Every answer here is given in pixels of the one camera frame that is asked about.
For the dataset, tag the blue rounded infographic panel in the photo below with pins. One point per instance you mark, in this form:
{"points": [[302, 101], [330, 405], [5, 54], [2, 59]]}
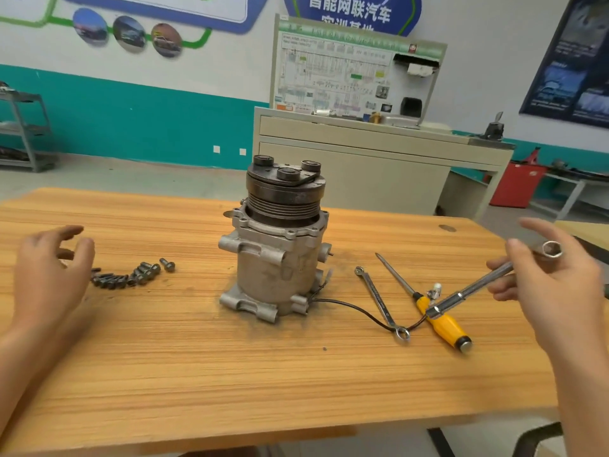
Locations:
{"points": [[143, 4]]}

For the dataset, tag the wooden side table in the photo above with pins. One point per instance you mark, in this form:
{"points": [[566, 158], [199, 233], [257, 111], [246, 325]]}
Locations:
{"points": [[590, 235]]}

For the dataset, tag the silver combination wrench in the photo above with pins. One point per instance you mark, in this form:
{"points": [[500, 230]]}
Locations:
{"points": [[381, 301]]}

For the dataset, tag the person's left hand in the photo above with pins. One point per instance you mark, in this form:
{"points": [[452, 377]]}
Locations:
{"points": [[48, 280]]}

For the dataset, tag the grey metal compressor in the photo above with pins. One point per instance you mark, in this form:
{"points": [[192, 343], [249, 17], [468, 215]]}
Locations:
{"points": [[276, 242]]}

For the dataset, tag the silver L-shaped socket wrench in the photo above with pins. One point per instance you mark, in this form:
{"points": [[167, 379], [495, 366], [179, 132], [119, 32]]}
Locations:
{"points": [[476, 285]]}

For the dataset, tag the person's right hand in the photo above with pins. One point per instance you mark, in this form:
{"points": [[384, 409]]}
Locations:
{"points": [[552, 290]]}

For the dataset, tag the beige workbench cabinet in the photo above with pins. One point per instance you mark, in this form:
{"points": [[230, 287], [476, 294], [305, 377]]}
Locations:
{"points": [[381, 157]]}

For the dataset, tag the blue hexagon wall sign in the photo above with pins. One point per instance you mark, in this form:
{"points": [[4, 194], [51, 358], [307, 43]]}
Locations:
{"points": [[347, 6]]}

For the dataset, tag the round photo wall decal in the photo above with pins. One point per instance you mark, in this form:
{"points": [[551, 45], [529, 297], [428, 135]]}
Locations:
{"points": [[129, 33], [90, 26], [167, 40]]}

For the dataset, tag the red cabinet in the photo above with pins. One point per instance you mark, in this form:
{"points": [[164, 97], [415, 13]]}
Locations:
{"points": [[519, 183]]}

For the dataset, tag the white wiring display board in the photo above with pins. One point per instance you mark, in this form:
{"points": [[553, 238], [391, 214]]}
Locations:
{"points": [[323, 66]]}

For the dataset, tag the small black device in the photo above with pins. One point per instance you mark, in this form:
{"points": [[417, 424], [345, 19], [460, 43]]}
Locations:
{"points": [[494, 128]]}

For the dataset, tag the dark wall poster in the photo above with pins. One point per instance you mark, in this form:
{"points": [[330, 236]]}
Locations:
{"points": [[571, 62]]}

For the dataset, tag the grey metal shelf cart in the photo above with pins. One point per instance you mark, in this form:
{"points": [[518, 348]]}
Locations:
{"points": [[24, 133]]}

